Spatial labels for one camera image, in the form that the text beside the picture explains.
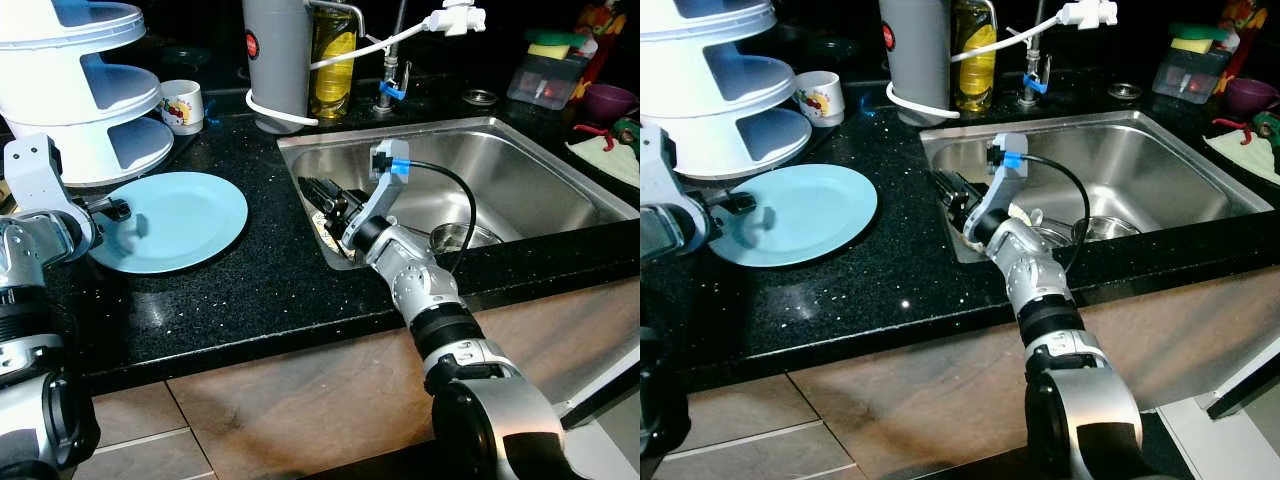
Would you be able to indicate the light blue plate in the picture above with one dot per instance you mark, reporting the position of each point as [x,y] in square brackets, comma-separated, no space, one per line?
[185,225]
[815,215]

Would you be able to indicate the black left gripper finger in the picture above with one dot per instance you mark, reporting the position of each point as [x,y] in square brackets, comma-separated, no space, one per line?
[738,203]
[116,210]

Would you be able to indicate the pale green cloth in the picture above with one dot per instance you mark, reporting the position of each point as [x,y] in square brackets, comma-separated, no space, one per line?
[610,160]
[1248,155]

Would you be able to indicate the steel bowl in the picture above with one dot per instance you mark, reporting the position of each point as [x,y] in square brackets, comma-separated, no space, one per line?
[1105,230]
[480,238]

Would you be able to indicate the clear sponge caddy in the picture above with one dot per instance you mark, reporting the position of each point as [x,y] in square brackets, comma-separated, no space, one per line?
[545,82]
[1190,78]

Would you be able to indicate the purple bowl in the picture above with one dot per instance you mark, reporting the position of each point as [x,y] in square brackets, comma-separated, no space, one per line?
[1252,95]
[608,100]

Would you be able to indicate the yellow oil bottle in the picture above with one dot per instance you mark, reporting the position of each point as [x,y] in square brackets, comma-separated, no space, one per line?
[972,60]
[333,65]

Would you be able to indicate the small metal drain cap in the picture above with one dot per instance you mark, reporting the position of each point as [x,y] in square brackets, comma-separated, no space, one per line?
[480,97]
[1125,91]

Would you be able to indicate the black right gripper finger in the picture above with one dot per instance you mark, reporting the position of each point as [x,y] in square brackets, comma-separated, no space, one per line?
[318,194]
[952,187]

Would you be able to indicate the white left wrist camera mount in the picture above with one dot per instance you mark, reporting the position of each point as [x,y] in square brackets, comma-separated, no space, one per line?
[652,170]
[30,170]

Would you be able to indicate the stainless steel sink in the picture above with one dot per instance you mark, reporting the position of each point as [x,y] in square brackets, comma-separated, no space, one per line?
[1160,175]
[530,180]

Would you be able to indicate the small green item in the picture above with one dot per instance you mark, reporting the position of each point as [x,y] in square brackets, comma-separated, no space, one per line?
[628,132]
[1266,125]

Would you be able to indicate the yellow green sponge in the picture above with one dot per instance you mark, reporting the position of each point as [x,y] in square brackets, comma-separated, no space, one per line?
[555,45]
[1198,40]

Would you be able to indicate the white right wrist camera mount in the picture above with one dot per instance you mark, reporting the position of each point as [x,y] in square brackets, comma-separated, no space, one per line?
[382,185]
[1003,180]

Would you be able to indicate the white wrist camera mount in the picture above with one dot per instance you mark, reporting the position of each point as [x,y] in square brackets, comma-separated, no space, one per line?
[652,170]
[1003,180]
[382,185]
[30,170]

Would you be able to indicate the red yellow utensil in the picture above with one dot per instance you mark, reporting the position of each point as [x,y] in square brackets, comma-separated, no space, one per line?
[603,22]
[1242,18]

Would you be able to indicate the white printed mug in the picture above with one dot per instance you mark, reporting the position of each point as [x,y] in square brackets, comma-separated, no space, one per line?
[182,105]
[820,100]

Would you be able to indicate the grey cylinder water filter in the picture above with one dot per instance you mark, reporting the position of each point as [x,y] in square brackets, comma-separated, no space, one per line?
[915,55]
[278,60]

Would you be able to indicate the white tiered plastic rack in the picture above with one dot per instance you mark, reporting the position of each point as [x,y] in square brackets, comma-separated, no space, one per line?
[60,100]
[700,95]

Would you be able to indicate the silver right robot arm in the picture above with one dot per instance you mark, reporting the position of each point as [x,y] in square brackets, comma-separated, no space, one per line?
[440,310]
[1060,330]

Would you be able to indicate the chrome tap with blue lever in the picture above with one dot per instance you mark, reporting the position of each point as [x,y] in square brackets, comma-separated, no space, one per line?
[1034,80]
[390,85]

